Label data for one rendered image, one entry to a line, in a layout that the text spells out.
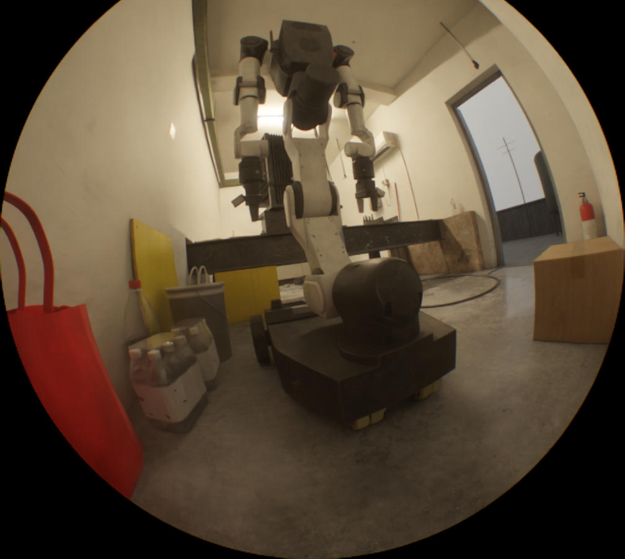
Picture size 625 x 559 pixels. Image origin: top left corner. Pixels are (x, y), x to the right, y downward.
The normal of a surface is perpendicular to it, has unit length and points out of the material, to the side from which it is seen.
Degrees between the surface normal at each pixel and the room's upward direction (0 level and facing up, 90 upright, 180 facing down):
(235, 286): 90
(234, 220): 90
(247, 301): 90
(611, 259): 90
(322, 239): 60
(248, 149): 101
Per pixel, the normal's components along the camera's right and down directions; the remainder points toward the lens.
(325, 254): 0.16, -0.60
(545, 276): -0.94, 0.11
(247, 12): 0.15, 0.99
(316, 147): 0.29, 0.05
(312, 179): 0.25, -0.18
